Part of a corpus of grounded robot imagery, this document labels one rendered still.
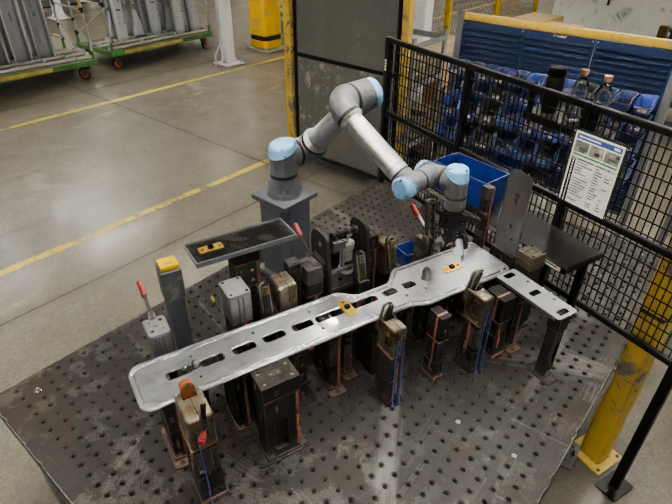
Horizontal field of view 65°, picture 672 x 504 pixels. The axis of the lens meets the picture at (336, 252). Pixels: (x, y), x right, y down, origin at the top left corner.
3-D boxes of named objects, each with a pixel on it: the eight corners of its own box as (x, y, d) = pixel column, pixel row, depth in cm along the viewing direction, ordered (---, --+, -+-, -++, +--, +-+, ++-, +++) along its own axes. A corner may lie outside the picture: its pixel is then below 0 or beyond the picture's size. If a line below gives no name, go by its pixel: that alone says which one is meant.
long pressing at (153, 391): (144, 423, 140) (143, 419, 139) (125, 369, 156) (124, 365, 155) (513, 270, 200) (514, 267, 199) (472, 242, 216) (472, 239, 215)
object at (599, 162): (603, 223, 199) (630, 146, 182) (555, 198, 215) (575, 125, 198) (607, 221, 200) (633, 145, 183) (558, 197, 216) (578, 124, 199)
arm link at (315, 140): (280, 147, 226) (348, 76, 182) (306, 138, 235) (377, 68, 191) (294, 172, 226) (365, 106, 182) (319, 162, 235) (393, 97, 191)
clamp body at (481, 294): (467, 380, 192) (483, 306, 173) (446, 359, 201) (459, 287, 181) (486, 370, 196) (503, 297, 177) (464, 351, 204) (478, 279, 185)
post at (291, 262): (293, 350, 203) (289, 266, 181) (287, 342, 207) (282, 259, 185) (304, 346, 206) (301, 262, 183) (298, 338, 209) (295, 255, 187)
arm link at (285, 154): (263, 171, 221) (261, 141, 213) (287, 162, 229) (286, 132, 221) (281, 180, 214) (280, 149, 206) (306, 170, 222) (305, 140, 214)
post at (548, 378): (547, 386, 190) (567, 325, 174) (523, 366, 198) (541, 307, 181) (559, 379, 193) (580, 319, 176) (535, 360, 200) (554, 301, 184)
